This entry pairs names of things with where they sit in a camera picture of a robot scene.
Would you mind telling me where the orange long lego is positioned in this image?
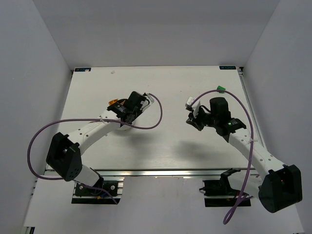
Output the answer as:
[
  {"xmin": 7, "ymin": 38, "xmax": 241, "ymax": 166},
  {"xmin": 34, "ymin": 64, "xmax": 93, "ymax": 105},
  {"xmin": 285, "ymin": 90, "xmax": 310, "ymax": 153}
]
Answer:
[{"xmin": 109, "ymin": 99, "xmax": 118, "ymax": 105}]

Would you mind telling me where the green lego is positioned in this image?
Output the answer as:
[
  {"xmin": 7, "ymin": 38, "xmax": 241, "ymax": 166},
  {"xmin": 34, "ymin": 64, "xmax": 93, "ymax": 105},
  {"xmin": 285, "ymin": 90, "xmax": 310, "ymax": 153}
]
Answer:
[{"xmin": 216, "ymin": 86, "xmax": 226, "ymax": 94}]

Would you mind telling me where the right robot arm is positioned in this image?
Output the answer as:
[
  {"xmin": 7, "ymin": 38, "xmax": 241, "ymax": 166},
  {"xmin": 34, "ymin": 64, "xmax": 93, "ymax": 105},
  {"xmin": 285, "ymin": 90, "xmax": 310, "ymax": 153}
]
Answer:
[{"xmin": 186, "ymin": 97, "xmax": 302, "ymax": 213}]

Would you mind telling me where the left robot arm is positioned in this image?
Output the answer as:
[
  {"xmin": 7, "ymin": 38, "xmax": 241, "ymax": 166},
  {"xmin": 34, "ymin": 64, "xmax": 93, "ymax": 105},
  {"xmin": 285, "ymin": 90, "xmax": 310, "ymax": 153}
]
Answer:
[{"xmin": 46, "ymin": 91, "xmax": 154, "ymax": 187}]

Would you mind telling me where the white round divided container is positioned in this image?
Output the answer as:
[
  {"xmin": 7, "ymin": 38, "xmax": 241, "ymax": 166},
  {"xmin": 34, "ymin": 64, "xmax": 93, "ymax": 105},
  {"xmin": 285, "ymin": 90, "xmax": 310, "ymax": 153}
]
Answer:
[{"xmin": 114, "ymin": 97, "xmax": 137, "ymax": 132}]

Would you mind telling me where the right blue label sticker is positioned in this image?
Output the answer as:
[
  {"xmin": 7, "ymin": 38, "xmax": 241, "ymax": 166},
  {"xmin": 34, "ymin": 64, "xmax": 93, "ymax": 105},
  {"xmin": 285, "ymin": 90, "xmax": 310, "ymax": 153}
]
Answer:
[{"xmin": 219, "ymin": 65, "xmax": 236, "ymax": 70}]

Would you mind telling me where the blue label sticker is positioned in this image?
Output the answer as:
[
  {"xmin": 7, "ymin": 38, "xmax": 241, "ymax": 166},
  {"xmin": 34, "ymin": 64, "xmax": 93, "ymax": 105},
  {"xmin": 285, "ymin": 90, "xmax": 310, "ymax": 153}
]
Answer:
[
  {"xmin": 74, "ymin": 67, "xmax": 91, "ymax": 72},
  {"xmin": 219, "ymin": 65, "xmax": 236, "ymax": 70}
]

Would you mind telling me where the left blue label sticker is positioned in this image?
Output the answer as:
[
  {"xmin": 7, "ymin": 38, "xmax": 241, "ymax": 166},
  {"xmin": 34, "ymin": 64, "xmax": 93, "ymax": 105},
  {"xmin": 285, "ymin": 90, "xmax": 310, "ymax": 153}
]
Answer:
[{"xmin": 74, "ymin": 67, "xmax": 91, "ymax": 72}]

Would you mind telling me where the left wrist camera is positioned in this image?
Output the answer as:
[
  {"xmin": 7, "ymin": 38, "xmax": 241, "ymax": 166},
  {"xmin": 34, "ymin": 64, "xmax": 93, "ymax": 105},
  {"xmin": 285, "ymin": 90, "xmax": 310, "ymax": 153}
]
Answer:
[{"xmin": 141, "ymin": 93, "xmax": 155, "ymax": 112}]

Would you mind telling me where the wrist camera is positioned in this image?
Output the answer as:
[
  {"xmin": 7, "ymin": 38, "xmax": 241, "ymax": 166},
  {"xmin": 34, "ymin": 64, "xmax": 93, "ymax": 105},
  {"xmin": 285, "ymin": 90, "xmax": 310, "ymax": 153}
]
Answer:
[
  {"xmin": 185, "ymin": 97, "xmax": 201, "ymax": 118},
  {"xmin": 141, "ymin": 93, "xmax": 155, "ymax": 112}
]

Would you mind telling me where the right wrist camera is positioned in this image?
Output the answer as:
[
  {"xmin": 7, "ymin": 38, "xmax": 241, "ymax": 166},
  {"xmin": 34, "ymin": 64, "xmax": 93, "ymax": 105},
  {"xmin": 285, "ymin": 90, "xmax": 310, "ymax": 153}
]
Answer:
[{"xmin": 185, "ymin": 97, "xmax": 201, "ymax": 118}]

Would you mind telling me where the aluminium table rail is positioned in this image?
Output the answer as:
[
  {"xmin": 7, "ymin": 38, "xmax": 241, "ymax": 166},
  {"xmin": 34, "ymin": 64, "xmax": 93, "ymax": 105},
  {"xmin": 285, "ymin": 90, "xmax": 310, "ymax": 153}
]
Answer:
[{"xmin": 43, "ymin": 168, "xmax": 259, "ymax": 178}]

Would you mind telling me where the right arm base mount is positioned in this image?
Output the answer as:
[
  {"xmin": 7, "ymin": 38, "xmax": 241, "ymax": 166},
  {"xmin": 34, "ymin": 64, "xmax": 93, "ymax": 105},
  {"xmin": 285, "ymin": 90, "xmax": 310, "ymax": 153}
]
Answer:
[{"xmin": 198, "ymin": 168, "xmax": 244, "ymax": 208}]

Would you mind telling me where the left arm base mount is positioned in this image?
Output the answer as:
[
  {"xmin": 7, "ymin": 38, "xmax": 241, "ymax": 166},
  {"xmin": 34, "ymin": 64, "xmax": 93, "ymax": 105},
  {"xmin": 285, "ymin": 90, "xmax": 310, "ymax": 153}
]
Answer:
[{"xmin": 71, "ymin": 176, "xmax": 124, "ymax": 205}]

